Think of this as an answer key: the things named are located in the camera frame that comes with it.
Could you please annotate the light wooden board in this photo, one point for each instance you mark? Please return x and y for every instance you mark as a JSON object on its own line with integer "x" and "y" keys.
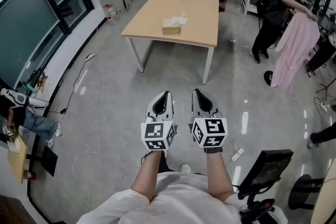
{"x": 328, "y": 196}

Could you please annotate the person's white shoe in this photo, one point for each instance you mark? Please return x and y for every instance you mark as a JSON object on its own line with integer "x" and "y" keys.
{"x": 185, "y": 168}

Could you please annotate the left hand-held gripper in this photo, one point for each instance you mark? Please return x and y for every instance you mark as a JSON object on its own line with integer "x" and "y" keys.
{"x": 155, "y": 133}

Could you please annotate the pink garment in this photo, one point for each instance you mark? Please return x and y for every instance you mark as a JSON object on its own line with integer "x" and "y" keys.
{"x": 294, "y": 47}

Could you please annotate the person's left forearm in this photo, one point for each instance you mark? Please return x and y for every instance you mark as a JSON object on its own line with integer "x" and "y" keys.
{"x": 147, "y": 178}

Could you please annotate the black monitor on stand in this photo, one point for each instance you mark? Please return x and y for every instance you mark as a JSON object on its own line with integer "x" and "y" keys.
{"x": 267, "y": 170}

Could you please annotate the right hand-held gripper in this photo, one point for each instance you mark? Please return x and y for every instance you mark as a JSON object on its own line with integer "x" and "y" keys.
{"x": 212, "y": 131}

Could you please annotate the person's white shirt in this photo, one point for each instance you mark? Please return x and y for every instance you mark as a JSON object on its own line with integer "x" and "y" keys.
{"x": 178, "y": 202}

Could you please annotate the white paper sheet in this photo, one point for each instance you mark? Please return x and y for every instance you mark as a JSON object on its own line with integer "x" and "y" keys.
{"x": 183, "y": 20}

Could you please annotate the clear plastic water jug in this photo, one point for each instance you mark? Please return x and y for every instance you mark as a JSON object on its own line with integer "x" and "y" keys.
{"x": 110, "y": 14}

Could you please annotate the person's right forearm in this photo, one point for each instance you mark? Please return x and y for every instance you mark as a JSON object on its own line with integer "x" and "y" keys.
{"x": 218, "y": 178}

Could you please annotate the garment stand black base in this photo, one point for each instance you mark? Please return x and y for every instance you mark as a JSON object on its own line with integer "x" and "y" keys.
{"x": 268, "y": 77}

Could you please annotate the person's black trousers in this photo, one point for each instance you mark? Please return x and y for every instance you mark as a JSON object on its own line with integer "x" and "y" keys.
{"x": 173, "y": 165}

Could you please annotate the wooden table with white legs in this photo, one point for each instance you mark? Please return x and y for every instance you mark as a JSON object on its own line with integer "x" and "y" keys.
{"x": 157, "y": 8}

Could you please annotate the tan cardboard tissue box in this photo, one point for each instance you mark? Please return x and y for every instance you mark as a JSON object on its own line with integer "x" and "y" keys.
{"x": 170, "y": 30}

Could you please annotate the black round stand base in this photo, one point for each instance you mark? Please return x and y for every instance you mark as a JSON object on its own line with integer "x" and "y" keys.
{"x": 304, "y": 191}

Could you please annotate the pile of small tools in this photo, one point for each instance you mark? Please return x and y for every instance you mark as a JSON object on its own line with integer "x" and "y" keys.
{"x": 31, "y": 86}

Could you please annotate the white power strip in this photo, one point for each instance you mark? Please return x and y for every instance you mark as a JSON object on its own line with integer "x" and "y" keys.
{"x": 324, "y": 107}
{"x": 237, "y": 154}
{"x": 90, "y": 57}

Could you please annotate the small wooden table black base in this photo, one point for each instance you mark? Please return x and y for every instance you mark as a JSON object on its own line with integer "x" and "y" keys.
{"x": 18, "y": 160}

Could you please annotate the black framed window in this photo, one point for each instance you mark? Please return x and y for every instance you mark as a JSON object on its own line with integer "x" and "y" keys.
{"x": 23, "y": 21}

